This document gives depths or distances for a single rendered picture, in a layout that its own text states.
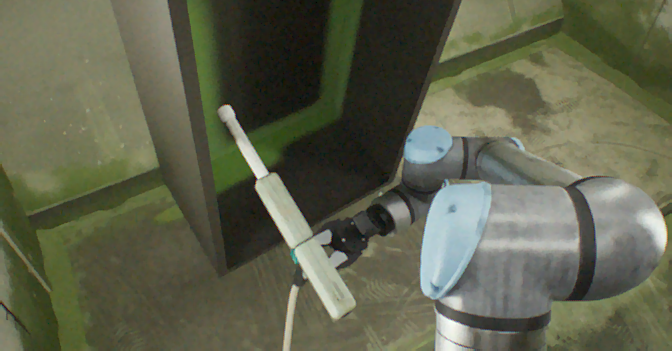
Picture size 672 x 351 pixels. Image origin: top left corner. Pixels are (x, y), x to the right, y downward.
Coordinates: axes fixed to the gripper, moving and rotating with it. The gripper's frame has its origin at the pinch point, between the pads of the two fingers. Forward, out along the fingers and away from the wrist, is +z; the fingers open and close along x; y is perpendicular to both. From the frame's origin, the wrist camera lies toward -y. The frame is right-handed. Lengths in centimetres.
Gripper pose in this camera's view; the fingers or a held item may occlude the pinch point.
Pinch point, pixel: (305, 263)
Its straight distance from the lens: 107.2
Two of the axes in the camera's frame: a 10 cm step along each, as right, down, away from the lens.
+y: -2.4, 4.1, 8.8
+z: -8.0, 4.2, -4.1
